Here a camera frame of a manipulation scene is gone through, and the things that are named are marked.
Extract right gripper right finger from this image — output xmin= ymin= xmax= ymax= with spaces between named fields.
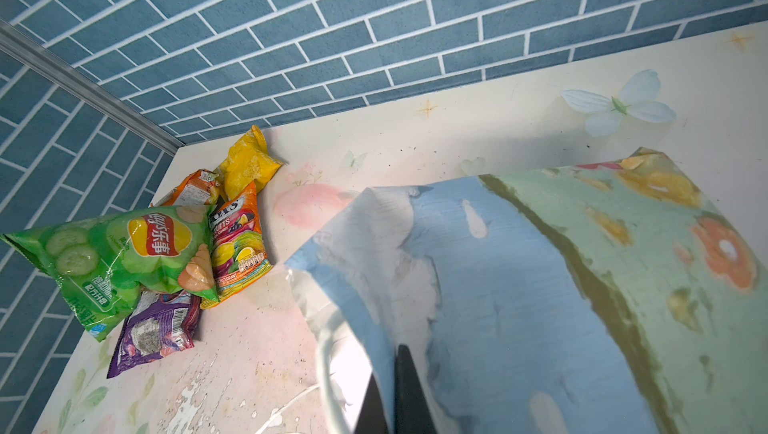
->
xmin=394 ymin=344 xmax=437 ymax=434

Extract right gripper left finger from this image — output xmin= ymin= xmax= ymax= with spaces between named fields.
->
xmin=354 ymin=375 xmax=389 ymax=434

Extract pink colourful candy packet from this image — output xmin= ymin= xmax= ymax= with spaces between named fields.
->
xmin=201 ymin=181 xmax=272 ymax=310

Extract purple snack packet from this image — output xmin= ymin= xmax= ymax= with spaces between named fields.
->
xmin=107 ymin=291 xmax=201 ymax=379

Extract floral paper gift bag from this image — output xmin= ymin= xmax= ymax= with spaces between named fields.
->
xmin=286 ymin=149 xmax=767 ymax=433

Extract yellow snack packet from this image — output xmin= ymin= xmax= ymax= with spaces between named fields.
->
xmin=217 ymin=126 xmax=283 ymax=200

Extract orange snack packet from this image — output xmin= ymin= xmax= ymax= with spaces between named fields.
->
xmin=155 ymin=169 xmax=221 ymax=207

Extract green snack packet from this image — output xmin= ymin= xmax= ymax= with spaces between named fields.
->
xmin=1 ymin=205 xmax=219 ymax=342

